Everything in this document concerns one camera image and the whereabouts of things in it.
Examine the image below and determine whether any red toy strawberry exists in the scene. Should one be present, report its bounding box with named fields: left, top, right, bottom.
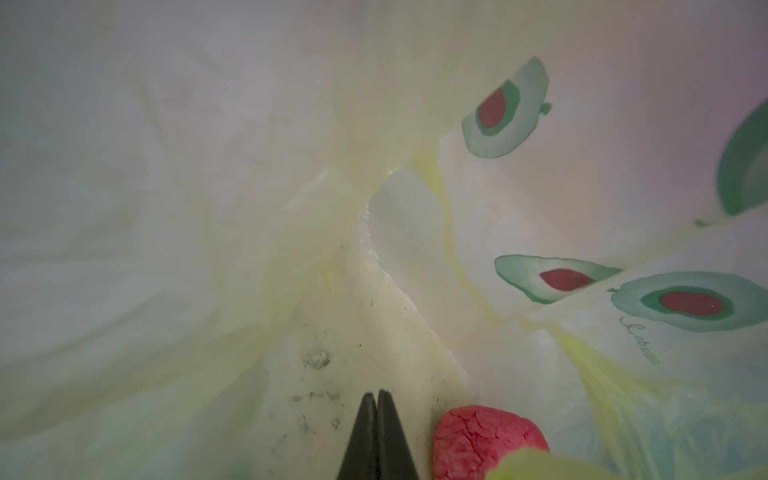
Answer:
left=432, top=405, right=549, bottom=480

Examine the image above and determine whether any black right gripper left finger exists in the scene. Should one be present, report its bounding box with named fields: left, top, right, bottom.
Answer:
left=337, top=392, right=378, bottom=480

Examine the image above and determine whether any yellow-green plastic bag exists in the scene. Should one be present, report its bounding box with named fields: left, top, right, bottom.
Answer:
left=1, top=1, right=767, bottom=479

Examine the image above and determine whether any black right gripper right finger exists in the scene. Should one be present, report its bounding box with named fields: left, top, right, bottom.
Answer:
left=376, top=390, right=419, bottom=480

